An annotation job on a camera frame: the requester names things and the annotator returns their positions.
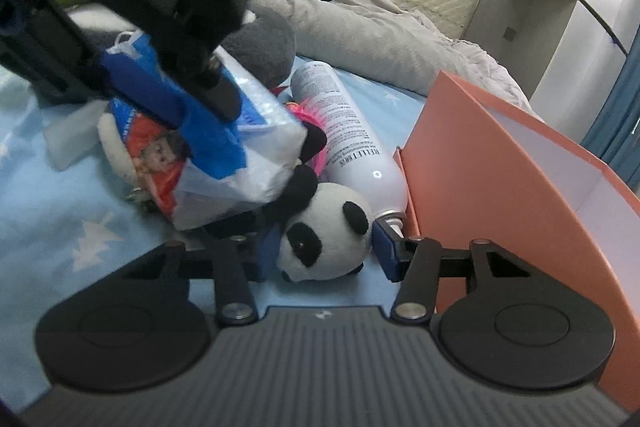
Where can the blue star bedsheet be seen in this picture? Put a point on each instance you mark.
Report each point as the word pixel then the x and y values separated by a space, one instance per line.
pixel 63 230

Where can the blue curtain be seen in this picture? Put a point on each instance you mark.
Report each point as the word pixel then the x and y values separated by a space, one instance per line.
pixel 614 135

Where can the white spray can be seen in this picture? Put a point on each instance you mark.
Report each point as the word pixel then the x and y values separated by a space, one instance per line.
pixel 355 157

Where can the orange cardboard box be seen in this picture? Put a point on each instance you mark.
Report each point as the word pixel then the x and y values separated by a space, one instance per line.
pixel 480 168

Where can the blue white plastic bag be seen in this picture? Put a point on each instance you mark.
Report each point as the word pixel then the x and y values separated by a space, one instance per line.
pixel 205 170

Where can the grey white penguin plush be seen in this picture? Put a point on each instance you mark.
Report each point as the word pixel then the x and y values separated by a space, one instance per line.
pixel 265 45

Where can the white tissue piece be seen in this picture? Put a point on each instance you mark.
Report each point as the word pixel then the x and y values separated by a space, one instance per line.
pixel 70 138

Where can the grey wall shelf unit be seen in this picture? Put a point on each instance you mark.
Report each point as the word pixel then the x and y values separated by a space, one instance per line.
pixel 564 54

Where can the grey duvet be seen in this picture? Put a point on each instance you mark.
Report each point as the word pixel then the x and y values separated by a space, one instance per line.
pixel 379 40

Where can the pink hair accessory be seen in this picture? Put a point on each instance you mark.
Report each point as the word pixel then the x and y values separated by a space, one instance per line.
pixel 313 151

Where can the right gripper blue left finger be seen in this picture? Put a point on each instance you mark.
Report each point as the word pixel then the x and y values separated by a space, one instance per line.
pixel 237 261

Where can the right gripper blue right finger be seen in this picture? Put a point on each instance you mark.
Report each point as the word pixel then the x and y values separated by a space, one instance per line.
pixel 412 263

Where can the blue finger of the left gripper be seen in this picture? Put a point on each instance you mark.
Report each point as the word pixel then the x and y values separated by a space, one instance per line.
pixel 165 102

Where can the small panda plush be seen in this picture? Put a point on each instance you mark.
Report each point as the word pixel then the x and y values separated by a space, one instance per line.
pixel 325 228

